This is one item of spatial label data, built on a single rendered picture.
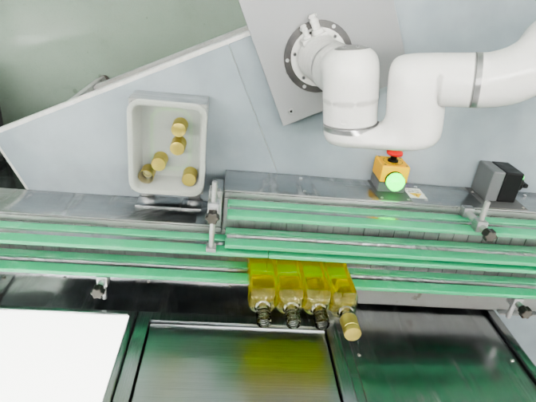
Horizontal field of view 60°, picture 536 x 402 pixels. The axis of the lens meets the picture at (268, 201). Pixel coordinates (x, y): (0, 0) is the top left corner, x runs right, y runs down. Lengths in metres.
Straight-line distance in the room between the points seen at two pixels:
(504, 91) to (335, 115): 0.26
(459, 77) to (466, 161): 0.56
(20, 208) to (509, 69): 1.03
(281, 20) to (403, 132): 0.41
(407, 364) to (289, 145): 0.59
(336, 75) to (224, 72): 0.39
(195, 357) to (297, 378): 0.22
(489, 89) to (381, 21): 0.40
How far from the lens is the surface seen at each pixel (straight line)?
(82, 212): 1.17
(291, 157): 1.17
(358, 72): 0.78
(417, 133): 0.79
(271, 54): 1.07
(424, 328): 1.29
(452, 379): 1.19
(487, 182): 1.27
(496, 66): 0.78
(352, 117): 0.80
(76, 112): 1.19
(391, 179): 1.14
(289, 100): 1.09
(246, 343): 1.07
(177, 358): 1.03
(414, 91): 0.78
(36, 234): 1.14
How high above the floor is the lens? 1.84
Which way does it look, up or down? 63 degrees down
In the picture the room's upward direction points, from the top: 173 degrees clockwise
